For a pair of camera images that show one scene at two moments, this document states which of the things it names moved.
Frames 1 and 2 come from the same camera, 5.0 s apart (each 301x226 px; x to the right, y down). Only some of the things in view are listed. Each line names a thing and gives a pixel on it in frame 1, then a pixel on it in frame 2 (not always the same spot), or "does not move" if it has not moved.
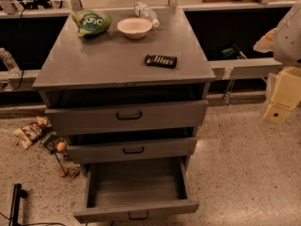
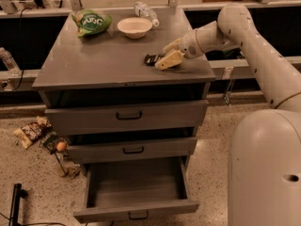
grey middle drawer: (120, 151) does not move
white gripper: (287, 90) -> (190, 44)
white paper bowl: (134, 27) does not move
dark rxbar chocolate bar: (165, 61) does not move
